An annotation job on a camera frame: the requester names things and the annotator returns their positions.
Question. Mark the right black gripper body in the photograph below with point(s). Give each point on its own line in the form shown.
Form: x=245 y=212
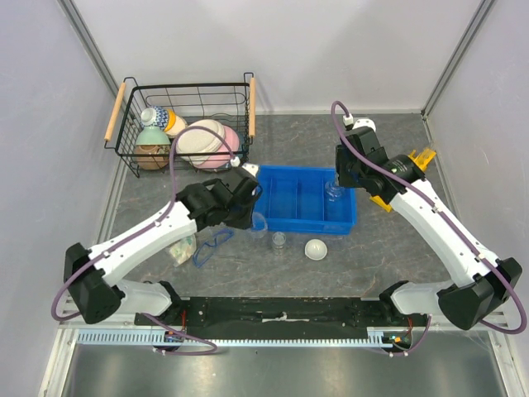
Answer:
x=349 y=174

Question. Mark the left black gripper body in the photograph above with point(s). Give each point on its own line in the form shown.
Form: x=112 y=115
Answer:
x=240 y=213

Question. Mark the clear glass funnel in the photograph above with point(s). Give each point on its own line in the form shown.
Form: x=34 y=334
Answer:
x=333 y=191

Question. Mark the clear glass beaker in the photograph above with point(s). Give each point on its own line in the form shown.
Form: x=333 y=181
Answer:
x=259 y=226

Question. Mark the blue plastic divided bin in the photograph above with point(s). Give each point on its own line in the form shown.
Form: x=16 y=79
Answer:
x=294 y=199

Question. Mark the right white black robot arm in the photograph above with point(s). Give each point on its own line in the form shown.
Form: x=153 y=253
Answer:
x=479 y=281

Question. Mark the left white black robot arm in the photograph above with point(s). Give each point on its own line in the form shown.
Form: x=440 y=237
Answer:
x=96 y=277

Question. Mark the pink plate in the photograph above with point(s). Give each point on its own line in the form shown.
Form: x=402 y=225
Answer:
x=219 y=158

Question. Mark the small clear glass dish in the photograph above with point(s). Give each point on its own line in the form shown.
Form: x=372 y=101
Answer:
x=278 y=242

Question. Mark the small glass reagent bottle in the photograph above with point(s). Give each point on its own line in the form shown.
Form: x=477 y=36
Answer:
x=182 y=250

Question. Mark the cream white plate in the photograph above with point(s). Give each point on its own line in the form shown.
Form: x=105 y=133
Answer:
x=196 y=145

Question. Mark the brown ceramic bowl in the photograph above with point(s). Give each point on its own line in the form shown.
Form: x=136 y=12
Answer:
x=152 y=157

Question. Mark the yellow white bowl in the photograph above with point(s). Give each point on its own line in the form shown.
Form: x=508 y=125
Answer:
x=175 y=125

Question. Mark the mint green bowl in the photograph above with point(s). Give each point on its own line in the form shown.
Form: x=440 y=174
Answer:
x=152 y=136

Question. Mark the blue white patterned bowl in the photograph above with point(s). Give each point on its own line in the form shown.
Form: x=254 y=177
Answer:
x=155 y=116

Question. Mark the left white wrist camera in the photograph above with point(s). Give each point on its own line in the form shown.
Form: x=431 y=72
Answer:
x=252 y=169

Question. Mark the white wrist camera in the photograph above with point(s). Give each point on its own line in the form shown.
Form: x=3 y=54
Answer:
x=352 y=123
x=252 y=169

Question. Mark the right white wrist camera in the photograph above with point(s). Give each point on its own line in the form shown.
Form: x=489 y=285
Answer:
x=352 y=123

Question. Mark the black wire dish basket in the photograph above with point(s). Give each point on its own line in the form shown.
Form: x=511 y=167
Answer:
x=232 y=104

